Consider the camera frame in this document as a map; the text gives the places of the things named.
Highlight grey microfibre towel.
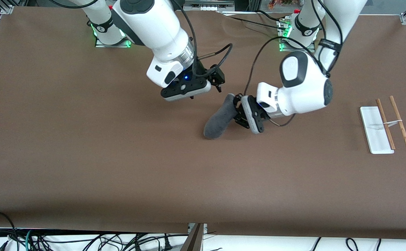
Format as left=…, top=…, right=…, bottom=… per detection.
left=203, top=93, right=237, bottom=139

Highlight white power strip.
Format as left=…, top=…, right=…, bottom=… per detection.
left=183, top=0, right=235, bottom=12

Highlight red orange background clutter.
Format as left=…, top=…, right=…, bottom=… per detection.
left=268, top=0, right=296, bottom=10

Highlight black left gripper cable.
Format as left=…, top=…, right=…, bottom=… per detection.
left=243, top=0, right=345, bottom=127

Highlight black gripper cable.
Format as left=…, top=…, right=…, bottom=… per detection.
left=243, top=0, right=345, bottom=127
left=48, top=0, right=233, bottom=79

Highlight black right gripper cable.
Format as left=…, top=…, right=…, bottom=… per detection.
left=48, top=0, right=233, bottom=79

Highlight long black table cable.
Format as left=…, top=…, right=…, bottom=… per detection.
left=229, top=16, right=289, bottom=31

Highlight short black table cable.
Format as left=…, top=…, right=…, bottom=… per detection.
left=256, top=9, right=282, bottom=21

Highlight tangled black floor cables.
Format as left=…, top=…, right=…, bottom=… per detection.
left=32, top=233, right=189, bottom=251

